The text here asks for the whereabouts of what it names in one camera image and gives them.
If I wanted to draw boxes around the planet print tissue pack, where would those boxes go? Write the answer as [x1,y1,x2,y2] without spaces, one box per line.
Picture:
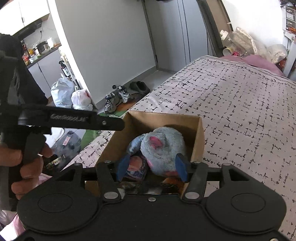
[125,155,147,182]

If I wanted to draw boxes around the hamburger plush toy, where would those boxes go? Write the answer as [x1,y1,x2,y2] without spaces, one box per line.
[163,177,184,189]

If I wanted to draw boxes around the blue plush toy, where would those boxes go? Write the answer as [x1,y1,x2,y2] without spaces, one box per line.
[126,126,186,177]

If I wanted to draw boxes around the person left hand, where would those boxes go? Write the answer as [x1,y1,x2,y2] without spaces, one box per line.
[1,143,53,200]

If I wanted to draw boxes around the brown cardboard box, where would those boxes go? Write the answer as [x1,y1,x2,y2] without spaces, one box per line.
[97,110,205,194]

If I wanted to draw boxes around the white plastic bag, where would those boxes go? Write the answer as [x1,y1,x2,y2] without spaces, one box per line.
[71,86,93,111]
[51,73,75,108]

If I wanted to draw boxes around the green cartoon floor mat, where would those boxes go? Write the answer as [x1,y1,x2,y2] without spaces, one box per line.
[81,110,126,150]

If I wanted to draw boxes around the grey white sneakers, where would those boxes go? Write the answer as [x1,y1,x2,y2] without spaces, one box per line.
[104,85,132,113]

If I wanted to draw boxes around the dark slippers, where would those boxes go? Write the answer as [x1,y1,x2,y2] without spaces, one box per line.
[129,81,150,94]

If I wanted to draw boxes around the black white patterned blanket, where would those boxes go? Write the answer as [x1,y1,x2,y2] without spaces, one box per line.
[62,55,296,239]

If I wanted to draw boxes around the clear plastic jar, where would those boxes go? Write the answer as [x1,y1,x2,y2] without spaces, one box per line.
[220,30,234,56]

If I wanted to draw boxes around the pink bed sheet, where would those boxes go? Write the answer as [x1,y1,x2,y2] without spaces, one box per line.
[222,55,285,77]

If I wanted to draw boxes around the grey door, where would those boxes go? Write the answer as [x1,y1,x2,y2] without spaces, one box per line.
[143,0,209,72]

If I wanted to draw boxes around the leaning framed board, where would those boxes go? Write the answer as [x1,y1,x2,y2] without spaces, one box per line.
[197,0,233,57]

